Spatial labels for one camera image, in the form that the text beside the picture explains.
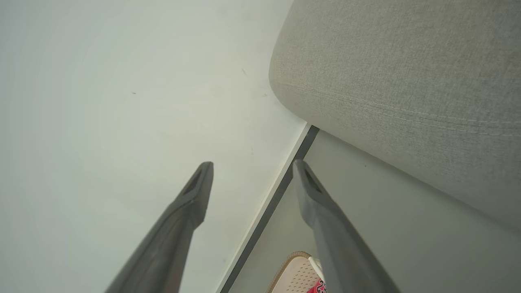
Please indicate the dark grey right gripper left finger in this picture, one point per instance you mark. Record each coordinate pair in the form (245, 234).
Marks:
(175, 236)

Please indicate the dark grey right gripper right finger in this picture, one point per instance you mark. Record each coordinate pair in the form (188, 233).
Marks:
(338, 248)

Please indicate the red jersey with white stripes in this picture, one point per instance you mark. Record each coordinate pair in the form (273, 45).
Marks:
(316, 287)

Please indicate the cream laundry basket brown rim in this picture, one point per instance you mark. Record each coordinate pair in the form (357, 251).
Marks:
(295, 276)

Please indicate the grey and white baseboard strip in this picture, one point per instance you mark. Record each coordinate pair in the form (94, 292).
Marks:
(276, 195)

